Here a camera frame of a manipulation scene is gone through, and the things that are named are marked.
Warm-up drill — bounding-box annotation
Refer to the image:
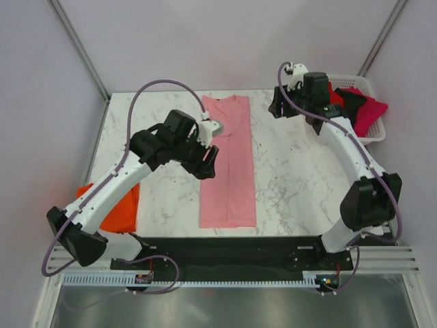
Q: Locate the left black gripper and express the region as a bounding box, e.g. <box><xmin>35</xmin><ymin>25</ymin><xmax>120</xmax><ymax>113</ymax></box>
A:
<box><xmin>173</xmin><ymin>132</ymin><xmax>220</xmax><ymax>180</ymax></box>

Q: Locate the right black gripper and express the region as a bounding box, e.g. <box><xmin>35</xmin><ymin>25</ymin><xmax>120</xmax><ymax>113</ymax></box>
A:
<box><xmin>268</xmin><ymin>82</ymin><xmax>310</xmax><ymax>120</ymax></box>

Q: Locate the pink t shirt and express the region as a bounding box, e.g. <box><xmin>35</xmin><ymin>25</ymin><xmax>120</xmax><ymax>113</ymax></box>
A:
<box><xmin>199</xmin><ymin>95</ymin><xmax>257</xmax><ymax>228</ymax></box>

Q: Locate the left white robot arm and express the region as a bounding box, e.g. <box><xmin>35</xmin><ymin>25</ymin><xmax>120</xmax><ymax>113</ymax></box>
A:
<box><xmin>46</xmin><ymin>109</ymin><xmax>223</xmax><ymax>269</ymax></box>

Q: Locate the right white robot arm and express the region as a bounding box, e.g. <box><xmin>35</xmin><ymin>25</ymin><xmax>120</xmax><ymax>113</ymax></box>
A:
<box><xmin>269</xmin><ymin>62</ymin><xmax>402</xmax><ymax>269</ymax></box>

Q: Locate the red t shirt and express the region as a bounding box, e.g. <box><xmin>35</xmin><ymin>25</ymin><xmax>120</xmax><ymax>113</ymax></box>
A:
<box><xmin>328</xmin><ymin>81</ymin><xmax>345</xmax><ymax>108</ymax></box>

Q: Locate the black t shirt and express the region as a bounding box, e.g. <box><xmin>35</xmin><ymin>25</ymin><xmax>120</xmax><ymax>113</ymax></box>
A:
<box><xmin>335</xmin><ymin>88</ymin><xmax>367</xmax><ymax>127</ymax></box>

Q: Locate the magenta t shirt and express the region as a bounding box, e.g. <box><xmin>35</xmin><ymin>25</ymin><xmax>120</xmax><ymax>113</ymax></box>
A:
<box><xmin>349</xmin><ymin>87</ymin><xmax>389</xmax><ymax>137</ymax></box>

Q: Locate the white plastic laundry basket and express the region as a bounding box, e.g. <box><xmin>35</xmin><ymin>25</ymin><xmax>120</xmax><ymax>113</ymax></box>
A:
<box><xmin>328</xmin><ymin>74</ymin><xmax>389</xmax><ymax>145</ymax></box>

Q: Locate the folded orange t shirt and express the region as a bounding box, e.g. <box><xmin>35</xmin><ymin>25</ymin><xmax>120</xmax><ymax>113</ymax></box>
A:
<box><xmin>75</xmin><ymin>182</ymin><xmax>141</xmax><ymax>235</ymax></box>

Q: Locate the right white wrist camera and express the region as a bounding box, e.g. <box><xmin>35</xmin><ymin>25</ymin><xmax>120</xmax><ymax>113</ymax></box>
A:
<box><xmin>284</xmin><ymin>64</ymin><xmax>308</xmax><ymax>91</ymax></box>

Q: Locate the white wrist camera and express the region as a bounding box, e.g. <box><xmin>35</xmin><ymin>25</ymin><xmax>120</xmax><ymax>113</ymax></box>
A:
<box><xmin>284</xmin><ymin>64</ymin><xmax>308</xmax><ymax>91</ymax></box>
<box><xmin>197</xmin><ymin>120</ymin><xmax>223</xmax><ymax>147</ymax></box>

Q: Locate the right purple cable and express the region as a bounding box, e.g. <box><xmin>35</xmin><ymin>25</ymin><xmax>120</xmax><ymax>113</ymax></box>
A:
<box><xmin>277</xmin><ymin>61</ymin><xmax>404</xmax><ymax>297</ymax></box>

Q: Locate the purple cable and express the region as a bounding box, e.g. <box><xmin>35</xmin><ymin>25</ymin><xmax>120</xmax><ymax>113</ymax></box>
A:
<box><xmin>41</xmin><ymin>79</ymin><xmax>209</xmax><ymax>312</ymax></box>
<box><xmin>277</xmin><ymin>61</ymin><xmax>404</xmax><ymax>297</ymax></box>

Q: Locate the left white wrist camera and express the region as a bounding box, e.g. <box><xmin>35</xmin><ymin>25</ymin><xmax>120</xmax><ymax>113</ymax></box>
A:
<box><xmin>197</xmin><ymin>120</ymin><xmax>223</xmax><ymax>147</ymax></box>

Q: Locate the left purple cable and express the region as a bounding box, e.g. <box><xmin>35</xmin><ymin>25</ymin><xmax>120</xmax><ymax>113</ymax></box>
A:
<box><xmin>41</xmin><ymin>79</ymin><xmax>209</xmax><ymax>312</ymax></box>

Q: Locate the right corner aluminium post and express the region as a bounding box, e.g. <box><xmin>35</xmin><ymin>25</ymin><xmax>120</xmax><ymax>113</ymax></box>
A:
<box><xmin>358</xmin><ymin>0</ymin><xmax>410</xmax><ymax>77</ymax></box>

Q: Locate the corner aluminium post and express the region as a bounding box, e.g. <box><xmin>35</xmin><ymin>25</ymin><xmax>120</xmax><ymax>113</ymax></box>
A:
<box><xmin>47</xmin><ymin>0</ymin><xmax>111</xmax><ymax>104</ymax></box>
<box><xmin>358</xmin><ymin>0</ymin><xmax>410</xmax><ymax>77</ymax></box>

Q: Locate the white slotted cable duct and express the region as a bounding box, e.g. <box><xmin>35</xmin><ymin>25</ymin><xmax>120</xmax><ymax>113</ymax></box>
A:
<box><xmin>63</xmin><ymin>270</ymin><xmax>339</xmax><ymax>287</ymax></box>

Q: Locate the left corner aluminium post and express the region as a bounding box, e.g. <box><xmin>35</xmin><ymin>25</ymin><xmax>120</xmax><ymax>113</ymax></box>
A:
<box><xmin>47</xmin><ymin>0</ymin><xmax>111</xmax><ymax>104</ymax></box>

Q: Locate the aluminium frame rail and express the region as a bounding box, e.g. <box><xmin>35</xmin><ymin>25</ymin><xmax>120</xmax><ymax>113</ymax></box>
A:
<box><xmin>46</xmin><ymin>246</ymin><xmax>419</xmax><ymax>274</ymax></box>

